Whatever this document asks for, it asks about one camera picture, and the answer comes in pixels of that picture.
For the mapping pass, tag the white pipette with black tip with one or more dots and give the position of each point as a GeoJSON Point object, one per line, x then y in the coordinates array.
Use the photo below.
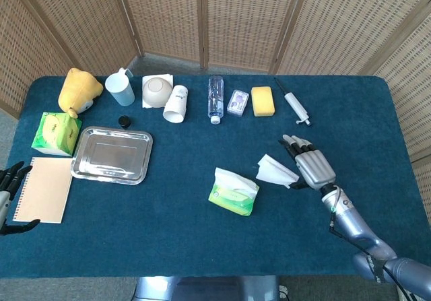
{"type": "Point", "coordinates": [296, 105]}

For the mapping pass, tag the tan spiral notebook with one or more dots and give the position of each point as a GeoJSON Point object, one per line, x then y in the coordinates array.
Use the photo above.
{"type": "Point", "coordinates": [43, 190]}

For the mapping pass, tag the light blue plastic mug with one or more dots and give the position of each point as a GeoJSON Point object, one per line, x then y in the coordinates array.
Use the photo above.
{"type": "Point", "coordinates": [121, 92]}

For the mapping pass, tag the white tissue sheet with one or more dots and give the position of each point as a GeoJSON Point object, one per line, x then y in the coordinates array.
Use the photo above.
{"type": "Point", "coordinates": [274, 173]}
{"type": "Point", "coordinates": [232, 181]}

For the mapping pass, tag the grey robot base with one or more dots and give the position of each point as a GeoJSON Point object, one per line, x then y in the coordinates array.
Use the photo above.
{"type": "Point", "coordinates": [208, 289]}

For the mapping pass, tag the beige bowl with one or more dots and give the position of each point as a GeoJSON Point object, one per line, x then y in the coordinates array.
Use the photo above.
{"type": "Point", "coordinates": [156, 92]}

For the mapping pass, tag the green soft tissue pack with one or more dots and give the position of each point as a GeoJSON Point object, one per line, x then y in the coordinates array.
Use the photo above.
{"type": "Point", "coordinates": [232, 201]}
{"type": "Point", "coordinates": [55, 132]}

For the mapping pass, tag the stainless steel tray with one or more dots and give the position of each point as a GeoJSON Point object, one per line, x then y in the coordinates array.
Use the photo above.
{"type": "Point", "coordinates": [111, 156]}

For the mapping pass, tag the yellow plush toy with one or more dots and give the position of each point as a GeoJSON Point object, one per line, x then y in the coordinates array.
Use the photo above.
{"type": "Point", "coordinates": [77, 89]}

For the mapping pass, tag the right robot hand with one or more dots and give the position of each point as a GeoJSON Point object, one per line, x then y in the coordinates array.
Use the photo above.
{"type": "Point", "coordinates": [313, 168]}

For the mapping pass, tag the clear plastic water bottle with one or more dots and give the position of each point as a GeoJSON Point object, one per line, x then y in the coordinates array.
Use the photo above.
{"type": "Point", "coordinates": [215, 95]}

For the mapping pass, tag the white paper cup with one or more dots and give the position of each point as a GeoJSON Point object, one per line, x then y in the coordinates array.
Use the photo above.
{"type": "Point", "coordinates": [176, 102]}

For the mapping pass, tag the woven bamboo folding screen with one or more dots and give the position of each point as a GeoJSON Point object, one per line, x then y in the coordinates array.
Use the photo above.
{"type": "Point", "coordinates": [235, 18]}

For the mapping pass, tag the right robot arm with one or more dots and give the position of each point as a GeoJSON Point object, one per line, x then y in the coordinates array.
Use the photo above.
{"type": "Point", "coordinates": [357, 227]}

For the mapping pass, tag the yellow sponge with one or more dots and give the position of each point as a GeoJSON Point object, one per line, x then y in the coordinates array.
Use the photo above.
{"type": "Point", "coordinates": [263, 100]}

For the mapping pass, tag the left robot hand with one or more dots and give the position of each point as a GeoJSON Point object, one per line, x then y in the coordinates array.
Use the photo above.
{"type": "Point", "coordinates": [3, 203]}

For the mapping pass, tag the white bowl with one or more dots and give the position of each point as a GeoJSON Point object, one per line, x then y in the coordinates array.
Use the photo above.
{"type": "Point", "coordinates": [148, 78]}

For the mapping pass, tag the clear box with purple print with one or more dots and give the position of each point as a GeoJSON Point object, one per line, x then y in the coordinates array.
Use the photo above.
{"type": "Point", "coordinates": [238, 103]}

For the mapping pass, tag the blue tablecloth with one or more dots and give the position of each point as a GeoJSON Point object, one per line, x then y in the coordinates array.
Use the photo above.
{"type": "Point", "coordinates": [168, 240]}

